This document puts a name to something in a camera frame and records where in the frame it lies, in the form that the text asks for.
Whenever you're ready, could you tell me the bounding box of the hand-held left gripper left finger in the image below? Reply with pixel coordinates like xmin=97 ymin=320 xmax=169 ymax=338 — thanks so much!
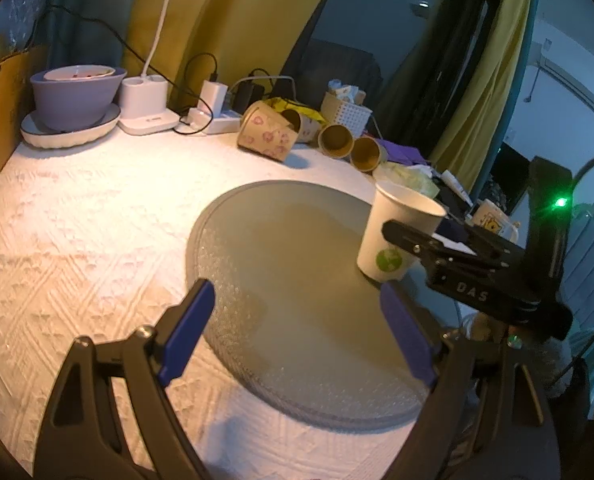
xmin=34 ymin=279 xmax=216 ymax=480

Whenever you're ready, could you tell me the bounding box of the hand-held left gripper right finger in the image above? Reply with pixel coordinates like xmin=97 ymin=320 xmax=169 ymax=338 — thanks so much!
xmin=379 ymin=282 xmax=563 ymax=480

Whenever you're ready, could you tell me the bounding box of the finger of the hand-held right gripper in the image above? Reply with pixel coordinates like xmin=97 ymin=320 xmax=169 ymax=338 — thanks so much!
xmin=381 ymin=219 xmax=525 ymax=267

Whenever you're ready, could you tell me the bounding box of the white paper cup green label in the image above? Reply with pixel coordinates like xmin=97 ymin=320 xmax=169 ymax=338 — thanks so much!
xmin=356 ymin=181 xmax=448 ymax=283

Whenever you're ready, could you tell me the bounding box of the brown paper cup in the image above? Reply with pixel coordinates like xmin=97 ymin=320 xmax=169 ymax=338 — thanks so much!
xmin=349 ymin=136 xmax=387 ymax=172
xmin=317 ymin=122 xmax=356 ymax=159

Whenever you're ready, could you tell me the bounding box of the patterned paper cup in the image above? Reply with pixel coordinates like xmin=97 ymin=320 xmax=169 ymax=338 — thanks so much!
xmin=282 ymin=108 xmax=324 ymax=144

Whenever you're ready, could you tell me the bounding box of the pink heart paper cup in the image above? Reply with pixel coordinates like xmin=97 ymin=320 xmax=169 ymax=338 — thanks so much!
xmin=236 ymin=100 xmax=303 ymax=163

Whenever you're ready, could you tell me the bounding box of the clear plastic bag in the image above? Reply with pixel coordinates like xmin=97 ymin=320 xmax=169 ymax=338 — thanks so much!
xmin=372 ymin=162 xmax=441 ymax=202

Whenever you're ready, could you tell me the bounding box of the white tube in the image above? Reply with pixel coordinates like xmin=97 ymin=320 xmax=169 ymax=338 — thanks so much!
xmin=439 ymin=169 xmax=474 ymax=207

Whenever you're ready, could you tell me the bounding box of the white mug yellow print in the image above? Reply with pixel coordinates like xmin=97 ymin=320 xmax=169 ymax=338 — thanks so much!
xmin=468 ymin=198 xmax=521 ymax=244

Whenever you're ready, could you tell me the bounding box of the purple cloth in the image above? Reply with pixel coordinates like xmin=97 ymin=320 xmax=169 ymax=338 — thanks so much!
xmin=377 ymin=137 xmax=430 ymax=167

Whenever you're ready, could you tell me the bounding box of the white radiator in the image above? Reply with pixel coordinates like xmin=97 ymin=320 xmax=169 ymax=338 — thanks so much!
xmin=561 ymin=202 xmax=594 ymax=332

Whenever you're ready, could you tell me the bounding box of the grey round placemat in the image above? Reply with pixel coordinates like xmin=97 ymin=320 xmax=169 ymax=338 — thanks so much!
xmin=185 ymin=179 xmax=434 ymax=431

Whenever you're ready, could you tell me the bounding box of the white textured tablecloth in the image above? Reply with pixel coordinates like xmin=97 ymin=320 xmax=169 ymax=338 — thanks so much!
xmin=0 ymin=122 xmax=430 ymax=480

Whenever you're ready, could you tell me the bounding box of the white plastic basket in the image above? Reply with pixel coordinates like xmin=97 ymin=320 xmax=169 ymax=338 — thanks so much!
xmin=320 ymin=87 xmax=374 ymax=137

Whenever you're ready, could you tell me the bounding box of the yellow packet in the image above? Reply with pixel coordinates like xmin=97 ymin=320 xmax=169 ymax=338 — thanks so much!
xmin=264 ymin=96 xmax=326 ymax=126

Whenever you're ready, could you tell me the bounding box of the yellow curtain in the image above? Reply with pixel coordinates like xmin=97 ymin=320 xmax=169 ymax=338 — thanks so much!
xmin=428 ymin=0 xmax=537 ymax=195

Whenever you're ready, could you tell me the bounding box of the white power strip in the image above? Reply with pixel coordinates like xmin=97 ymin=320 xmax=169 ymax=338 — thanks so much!
xmin=187 ymin=105 xmax=244 ymax=135

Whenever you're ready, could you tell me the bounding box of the black power adapter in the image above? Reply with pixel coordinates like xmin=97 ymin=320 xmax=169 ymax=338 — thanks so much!
xmin=237 ymin=82 xmax=264 ymax=111

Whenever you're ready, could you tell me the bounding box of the white air conditioner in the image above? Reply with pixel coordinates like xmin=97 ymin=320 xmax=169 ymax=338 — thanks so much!
xmin=538 ymin=54 xmax=594 ymax=119

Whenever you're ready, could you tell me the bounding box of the white plate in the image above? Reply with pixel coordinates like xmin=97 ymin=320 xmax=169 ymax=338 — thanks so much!
xmin=20 ymin=102 xmax=123 ymax=150

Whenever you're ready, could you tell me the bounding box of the white desk lamp base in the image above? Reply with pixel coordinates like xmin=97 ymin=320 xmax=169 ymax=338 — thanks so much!
xmin=118 ymin=0 xmax=185 ymax=137

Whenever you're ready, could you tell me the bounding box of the white charger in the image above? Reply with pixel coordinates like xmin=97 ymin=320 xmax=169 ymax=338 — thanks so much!
xmin=199 ymin=80 xmax=228 ymax=114

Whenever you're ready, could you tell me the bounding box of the purple bowl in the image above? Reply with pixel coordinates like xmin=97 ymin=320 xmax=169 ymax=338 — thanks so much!
xmin=29 ymin=66 xmax=128 ymax=132

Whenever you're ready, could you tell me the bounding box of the small white bowl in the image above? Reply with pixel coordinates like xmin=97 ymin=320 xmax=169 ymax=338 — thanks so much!
xmin=43 ymin=65 xmax=116 ymax=82

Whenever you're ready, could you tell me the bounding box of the cardboard box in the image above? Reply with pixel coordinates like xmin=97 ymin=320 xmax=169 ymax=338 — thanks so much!
xmin=0 ymin=45 xmax=48 ymax=181

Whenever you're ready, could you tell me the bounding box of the teal curtain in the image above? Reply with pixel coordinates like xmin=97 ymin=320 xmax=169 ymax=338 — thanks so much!
xmin=41 ymin=0 xmax=146 ymax=80

